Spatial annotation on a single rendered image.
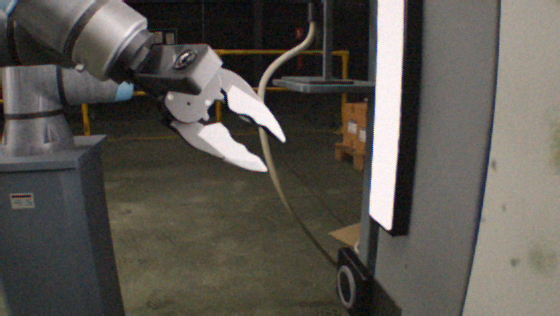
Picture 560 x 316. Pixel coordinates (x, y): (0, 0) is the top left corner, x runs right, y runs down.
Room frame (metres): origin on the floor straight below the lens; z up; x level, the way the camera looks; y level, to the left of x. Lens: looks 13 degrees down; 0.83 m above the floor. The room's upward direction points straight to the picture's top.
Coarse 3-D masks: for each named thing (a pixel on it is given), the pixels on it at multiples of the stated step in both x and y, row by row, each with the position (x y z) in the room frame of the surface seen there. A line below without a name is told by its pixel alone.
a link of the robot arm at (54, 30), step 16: (0, 0) 0.38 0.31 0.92; (16, 0) 0.38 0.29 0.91; (32, 0) 0.38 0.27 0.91; (48, 0) 0.38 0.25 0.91; (64, 0) 0.39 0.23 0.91; (80, 0) 0.39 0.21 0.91; (96, 0) 0.40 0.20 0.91; (16, 16) 0.39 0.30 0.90; (32, 16) 0.38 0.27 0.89; (48, 16) 0.38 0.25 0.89; (64, 16) 0.38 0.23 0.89; (80, 16) 0.39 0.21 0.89; (32, 32) 0.40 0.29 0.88; (48, 32) 0.39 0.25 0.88; (64, 32) 0.39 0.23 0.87; (80, 32) 0.39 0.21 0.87; (64, 48) 0.40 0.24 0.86
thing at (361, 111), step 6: (360, 108) 2.94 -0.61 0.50; (366, 108) 2.88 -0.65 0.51; (360, 114) 2.94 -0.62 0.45; (366, 114) 2.86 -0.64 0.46; (360, 120) 2.94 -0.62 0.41; (366, 120) 2.85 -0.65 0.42; (360, 126) 2.93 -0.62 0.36; (360, 132) 2.93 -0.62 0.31; (360, 138) 2.93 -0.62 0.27; (360, 144) 2.92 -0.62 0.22; (360, 150) 2.92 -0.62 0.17
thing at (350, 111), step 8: (352, 104) 3.18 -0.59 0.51; (360, 104) 3.19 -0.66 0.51; (344, 112) 3.28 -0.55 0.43; (352, 112) 3.16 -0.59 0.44; (344, 120) 3.28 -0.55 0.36; (352, 120) 3.15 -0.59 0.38; (344, 128) 3.27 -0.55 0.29; (352, 128) 3.15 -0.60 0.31; (344, 136) 3.27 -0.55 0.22; (352, 136) 3.14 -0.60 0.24; (344, 144) 3.27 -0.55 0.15; (352, 144) 3.14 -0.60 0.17
